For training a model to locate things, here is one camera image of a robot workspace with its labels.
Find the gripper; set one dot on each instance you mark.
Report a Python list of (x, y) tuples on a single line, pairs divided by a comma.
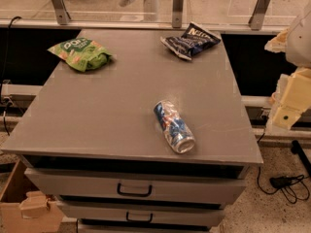
[(300, 43)]

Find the blue Kettle chip bag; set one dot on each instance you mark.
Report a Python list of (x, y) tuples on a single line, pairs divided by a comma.
[(193, 41)]

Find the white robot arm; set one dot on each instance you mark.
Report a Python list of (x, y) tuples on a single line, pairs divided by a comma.
[(295, 42)]

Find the green rice chip bag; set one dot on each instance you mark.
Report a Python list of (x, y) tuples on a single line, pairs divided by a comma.
[(81, 54)]

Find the crushed blue soda can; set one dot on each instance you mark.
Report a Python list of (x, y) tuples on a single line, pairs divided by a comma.
[(175, 130)]

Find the grey drawer cabinet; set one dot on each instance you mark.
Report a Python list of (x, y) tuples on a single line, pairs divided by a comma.
[(85, 133)]

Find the cardboard box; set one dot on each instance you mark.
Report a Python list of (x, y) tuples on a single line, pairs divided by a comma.
[(25, 208)]

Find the black power adapter with cable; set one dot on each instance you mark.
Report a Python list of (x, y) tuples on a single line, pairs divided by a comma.
[(284, 184)]

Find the right metal bracket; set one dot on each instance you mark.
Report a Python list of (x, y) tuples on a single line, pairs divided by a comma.
[(257, 17)]

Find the metal bracket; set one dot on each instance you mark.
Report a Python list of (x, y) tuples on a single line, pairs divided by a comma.
[(177, 13), (257, 17), (62, 17)]

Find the middle metal bracket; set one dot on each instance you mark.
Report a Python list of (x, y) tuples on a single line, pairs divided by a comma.
[(177, 13)]

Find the black drawer handle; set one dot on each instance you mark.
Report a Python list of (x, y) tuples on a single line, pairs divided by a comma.
[(139, 218), (144, 191)]

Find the black top drawer handle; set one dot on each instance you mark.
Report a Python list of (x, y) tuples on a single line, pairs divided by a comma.
[(144, 191)]

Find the left metal bracket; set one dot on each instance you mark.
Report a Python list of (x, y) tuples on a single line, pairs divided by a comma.
[(62, 17)]

